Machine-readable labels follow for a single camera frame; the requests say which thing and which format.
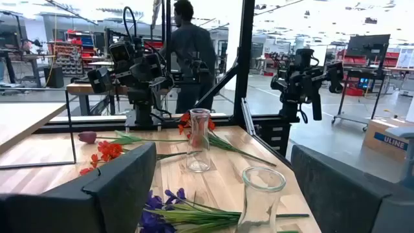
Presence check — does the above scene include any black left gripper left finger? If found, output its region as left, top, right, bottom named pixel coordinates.
left=0, top=142, right=158, bottom=233

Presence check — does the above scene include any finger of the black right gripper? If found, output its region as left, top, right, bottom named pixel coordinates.
left=149, top=76, right=175, bottom=94
left=87, top=66, right=113, bottom=94

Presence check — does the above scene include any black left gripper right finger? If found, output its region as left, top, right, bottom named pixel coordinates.
left=290, top=144, right=414, bottom=233

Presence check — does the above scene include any red artificial flower bunch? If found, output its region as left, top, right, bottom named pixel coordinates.
left=177, top=112, right=278, bottom=168
left=79, top=140, right=203, bottom=177

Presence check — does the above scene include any purple artificial flower bunch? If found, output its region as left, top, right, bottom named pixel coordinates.
left=138, top=187, right=311, bottom=233

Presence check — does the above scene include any wooden workbench with metal legs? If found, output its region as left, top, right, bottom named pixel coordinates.
left=66, top=82, right=130, bottom=117

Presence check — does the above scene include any parts bin rack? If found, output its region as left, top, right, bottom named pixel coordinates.
left=48, top=30, right=98, bottom=77

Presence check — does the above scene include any person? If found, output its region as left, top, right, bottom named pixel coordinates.
left=158, top=0, right=217, bottom=114

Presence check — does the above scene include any dark red artificial tulip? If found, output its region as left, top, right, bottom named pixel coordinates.
left=77, top=130, right=189, bottom=146

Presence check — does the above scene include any clear glass vase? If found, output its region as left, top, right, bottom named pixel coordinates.
left=235, top=166, right=287, bottom=233
left=186, top=108, right=212, bottom=173

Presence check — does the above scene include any cardboard box with blue label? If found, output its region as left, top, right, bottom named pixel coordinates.
left=362, top=116, right=414, bottom=162

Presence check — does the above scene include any black control box with slots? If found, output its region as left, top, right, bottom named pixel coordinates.
left=255, top=116, right=292, bottom=158

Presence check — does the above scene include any red storage crate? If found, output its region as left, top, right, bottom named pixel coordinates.
left=345, top=85, right=365, bottom=97

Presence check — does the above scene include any black cart with monitor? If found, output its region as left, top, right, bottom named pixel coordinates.
left=331, top=34, right=392, bottom=132

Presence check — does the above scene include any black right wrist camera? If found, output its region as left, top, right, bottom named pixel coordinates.
left=109, top=41, right=134, bottom=63

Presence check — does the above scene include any wooden shelf with black frame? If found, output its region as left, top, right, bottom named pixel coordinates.
left=0, top=87, right=78, bottom=170

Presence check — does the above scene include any black aluminium rig frame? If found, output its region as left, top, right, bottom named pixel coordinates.
left=34, top=0, right=292, bottom=135

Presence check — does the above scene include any silver metal bracket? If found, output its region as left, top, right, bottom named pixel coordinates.
left=241, top=96, right=256, bottom=137

